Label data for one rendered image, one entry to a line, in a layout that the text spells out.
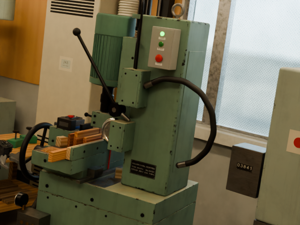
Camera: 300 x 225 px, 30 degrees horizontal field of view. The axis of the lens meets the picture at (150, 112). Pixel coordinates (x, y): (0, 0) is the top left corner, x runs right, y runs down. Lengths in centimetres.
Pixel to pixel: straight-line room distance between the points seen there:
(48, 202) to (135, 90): 65
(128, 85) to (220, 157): 161
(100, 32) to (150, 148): 54
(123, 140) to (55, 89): 198
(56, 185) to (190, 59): 79
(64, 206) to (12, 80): 267
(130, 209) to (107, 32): 75
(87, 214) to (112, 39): 75
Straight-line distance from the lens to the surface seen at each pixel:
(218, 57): 375
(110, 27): 241
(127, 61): 238
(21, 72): 489
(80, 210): 241
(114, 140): 228
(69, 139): 249
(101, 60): 243
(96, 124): 252
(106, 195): 232
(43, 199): 252
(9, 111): 475
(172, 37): 217
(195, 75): 233
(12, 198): 396
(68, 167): 232
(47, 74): 424
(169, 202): 234
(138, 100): 222
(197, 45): 231
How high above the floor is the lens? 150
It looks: 9 degrees down
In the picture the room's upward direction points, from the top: 7 degrees clockwise
